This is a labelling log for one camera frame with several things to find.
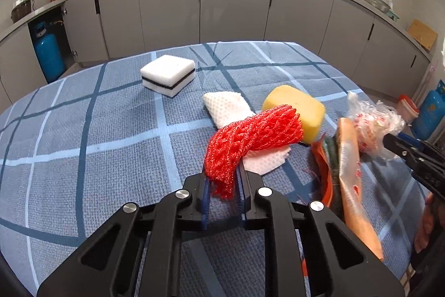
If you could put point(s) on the plain bamboo cutting board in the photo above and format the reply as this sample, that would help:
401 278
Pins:
422 34

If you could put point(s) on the green plastic basket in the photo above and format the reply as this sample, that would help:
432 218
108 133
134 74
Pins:
394 13

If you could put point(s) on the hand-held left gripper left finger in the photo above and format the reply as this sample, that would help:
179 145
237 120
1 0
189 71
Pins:
205 206

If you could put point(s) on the small blue gas cylinder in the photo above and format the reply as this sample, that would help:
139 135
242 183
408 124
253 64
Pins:
48 57

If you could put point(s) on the white and black sponge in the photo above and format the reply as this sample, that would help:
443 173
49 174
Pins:
167 69

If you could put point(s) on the red foam net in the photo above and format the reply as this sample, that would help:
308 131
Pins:
257 133

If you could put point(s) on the pink bucket with red bag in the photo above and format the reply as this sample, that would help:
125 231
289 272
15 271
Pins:
406 107

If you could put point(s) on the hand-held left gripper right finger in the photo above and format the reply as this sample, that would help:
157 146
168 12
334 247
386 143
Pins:
250 199

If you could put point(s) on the grey kitchen counter cabinets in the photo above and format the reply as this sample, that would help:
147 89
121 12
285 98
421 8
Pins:
236 4

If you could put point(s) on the large blue gas cylinder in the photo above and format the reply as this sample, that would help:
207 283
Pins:
431 109

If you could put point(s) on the blue plaid tablecloth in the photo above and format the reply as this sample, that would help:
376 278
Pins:
104 130

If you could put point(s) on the clear red printed plastic wrapper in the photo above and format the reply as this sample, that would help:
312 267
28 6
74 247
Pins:
368 123

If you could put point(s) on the person's right hand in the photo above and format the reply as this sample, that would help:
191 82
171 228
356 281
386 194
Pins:
424 227

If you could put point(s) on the white foam net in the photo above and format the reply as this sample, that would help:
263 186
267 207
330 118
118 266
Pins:
226 105

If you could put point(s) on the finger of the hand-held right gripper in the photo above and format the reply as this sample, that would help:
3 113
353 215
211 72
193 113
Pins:
399 149
410 138

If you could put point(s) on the yellow sponge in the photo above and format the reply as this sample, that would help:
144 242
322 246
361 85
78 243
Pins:
306 109

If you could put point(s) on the orange plastic packaging bag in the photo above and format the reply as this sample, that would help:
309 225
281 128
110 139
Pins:
351 178

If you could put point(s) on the dark rice cooker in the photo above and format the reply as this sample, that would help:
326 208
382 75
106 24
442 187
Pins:
21 10

